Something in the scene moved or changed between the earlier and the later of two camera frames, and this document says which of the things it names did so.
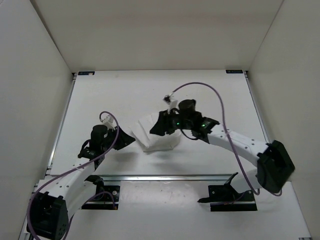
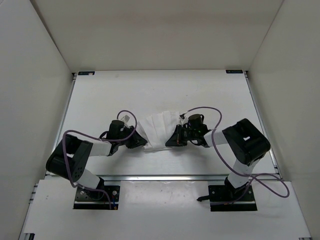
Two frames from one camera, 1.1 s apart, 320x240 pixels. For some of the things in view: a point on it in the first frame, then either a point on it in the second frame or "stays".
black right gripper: [163, 124] to [176, 139]
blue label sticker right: [234, 71] stays
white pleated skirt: [151, 142] stays
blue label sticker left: [86, 73] stays
